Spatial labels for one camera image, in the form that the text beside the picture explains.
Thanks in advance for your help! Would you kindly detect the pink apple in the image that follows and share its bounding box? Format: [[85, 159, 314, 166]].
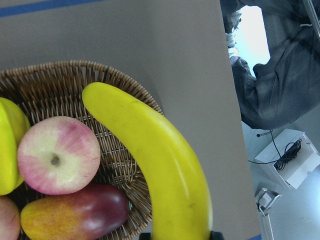
[[17, 116, 101, 195]]

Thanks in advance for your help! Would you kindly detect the grey cloth cover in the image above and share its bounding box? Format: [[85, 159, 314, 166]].
[[220, 0, 320, 130]]

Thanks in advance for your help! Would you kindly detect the yellow green star fruit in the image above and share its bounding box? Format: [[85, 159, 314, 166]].
[[0, 97, 31, 196]]

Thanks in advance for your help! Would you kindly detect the brown paper table mat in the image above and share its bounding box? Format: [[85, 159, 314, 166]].
[[0, 0, 261, 240]]

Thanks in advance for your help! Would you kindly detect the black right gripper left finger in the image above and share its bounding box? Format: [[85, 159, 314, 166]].
[[138, 232, 151, 240]]

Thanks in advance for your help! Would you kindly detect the red yellow mango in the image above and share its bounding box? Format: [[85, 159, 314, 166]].
[[20, 183, 129, 240]]

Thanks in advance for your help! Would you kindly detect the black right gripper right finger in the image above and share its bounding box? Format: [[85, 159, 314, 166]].
[[209, 231, 225, 240]]

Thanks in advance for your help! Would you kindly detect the red apple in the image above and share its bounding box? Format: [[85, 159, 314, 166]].
[[0, 195, 21, 240]]

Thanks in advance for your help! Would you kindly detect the white box with cable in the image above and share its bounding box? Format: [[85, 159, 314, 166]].
[[254, 128, 320, 189]]

